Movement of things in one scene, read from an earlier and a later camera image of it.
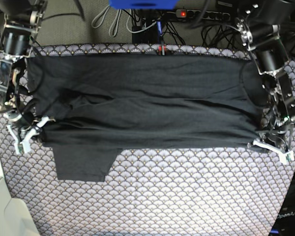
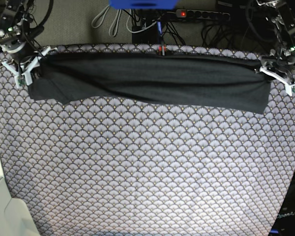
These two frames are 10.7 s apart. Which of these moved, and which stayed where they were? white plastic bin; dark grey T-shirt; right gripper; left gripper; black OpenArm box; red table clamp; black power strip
Moved: dark grey T-shirt; right gripper; left gripper
Stayed: black power strip; red table clamp; white plastic bin; black OpenArm box
